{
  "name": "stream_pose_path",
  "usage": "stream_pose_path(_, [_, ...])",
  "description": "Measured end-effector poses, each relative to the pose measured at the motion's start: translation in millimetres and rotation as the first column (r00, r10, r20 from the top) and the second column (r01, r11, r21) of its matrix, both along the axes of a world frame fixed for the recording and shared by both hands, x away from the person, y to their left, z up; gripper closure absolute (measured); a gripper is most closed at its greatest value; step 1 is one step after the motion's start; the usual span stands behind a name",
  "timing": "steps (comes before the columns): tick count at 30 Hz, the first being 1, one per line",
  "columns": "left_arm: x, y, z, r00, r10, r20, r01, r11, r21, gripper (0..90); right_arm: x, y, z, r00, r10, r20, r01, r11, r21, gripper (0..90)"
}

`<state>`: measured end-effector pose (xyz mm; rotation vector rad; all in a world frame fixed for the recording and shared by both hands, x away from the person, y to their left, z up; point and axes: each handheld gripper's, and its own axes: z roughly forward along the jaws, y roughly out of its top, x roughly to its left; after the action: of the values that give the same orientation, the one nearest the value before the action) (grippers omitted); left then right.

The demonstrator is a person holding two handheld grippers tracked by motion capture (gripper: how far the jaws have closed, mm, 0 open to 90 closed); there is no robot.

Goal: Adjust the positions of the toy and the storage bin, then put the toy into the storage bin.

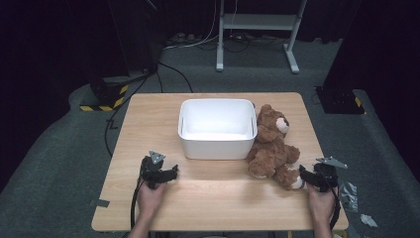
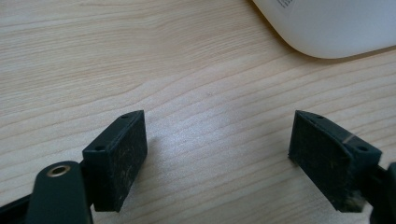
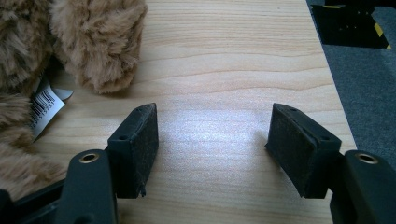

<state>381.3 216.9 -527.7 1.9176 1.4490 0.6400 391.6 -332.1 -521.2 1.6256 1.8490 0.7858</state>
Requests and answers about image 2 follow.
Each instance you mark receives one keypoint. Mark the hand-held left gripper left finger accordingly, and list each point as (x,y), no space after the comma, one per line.
(116,161)

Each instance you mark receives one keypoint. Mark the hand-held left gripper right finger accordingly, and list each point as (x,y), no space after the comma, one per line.
(330,161)

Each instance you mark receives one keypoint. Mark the white plastic bin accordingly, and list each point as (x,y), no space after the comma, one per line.
(330,28)

